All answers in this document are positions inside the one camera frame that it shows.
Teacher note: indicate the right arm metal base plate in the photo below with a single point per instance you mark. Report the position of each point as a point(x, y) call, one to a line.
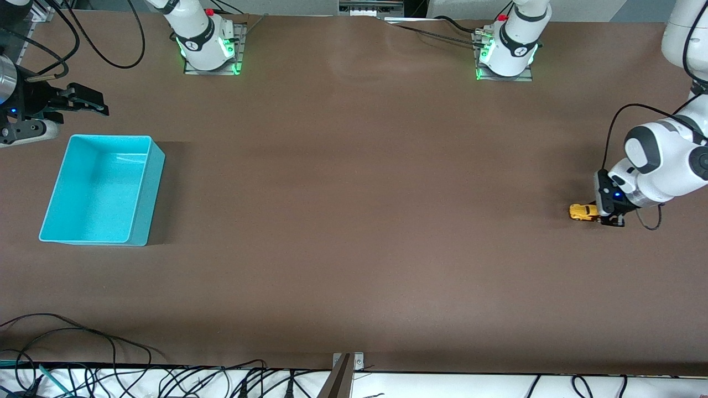
point(241, 50)

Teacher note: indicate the grey metal bar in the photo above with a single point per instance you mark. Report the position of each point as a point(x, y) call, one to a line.
point(338, 381)

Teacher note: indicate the aluminium frame rail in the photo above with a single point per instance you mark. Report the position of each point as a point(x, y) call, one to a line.
point(40, 11)

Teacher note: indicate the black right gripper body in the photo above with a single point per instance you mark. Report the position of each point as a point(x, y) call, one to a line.
point(38, 101)

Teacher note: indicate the yellow beetle toy car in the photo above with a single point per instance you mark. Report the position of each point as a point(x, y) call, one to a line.
point(582, 211)

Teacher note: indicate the grey power strip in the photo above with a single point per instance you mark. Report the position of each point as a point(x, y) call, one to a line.
point(370, 8)

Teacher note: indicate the turquoise plastic bin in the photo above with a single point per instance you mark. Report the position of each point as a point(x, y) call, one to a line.
point(94, 199)

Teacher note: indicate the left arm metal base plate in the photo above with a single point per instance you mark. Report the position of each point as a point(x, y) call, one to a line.
point(522, 78)

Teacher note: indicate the metal bracket plate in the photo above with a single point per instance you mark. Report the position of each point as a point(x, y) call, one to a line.
point(358, 362)

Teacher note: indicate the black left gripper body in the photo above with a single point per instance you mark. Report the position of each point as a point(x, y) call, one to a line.
point(624, 208)

